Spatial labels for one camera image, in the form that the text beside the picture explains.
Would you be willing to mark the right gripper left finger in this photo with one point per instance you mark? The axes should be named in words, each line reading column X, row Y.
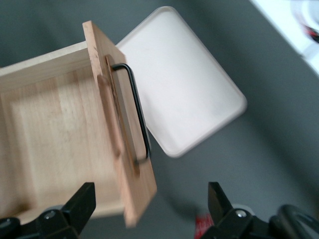
column 69, row 211

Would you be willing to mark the wooden drawer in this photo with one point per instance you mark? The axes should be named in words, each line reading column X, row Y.
column 54, row 129

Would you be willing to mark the beige plastic tray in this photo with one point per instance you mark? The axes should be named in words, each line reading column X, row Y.
column 182, row 82

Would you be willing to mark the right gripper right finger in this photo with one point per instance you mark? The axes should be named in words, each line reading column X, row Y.
column 224, row 219

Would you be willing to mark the red soda bottle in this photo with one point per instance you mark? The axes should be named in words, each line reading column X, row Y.
column 203, row 226

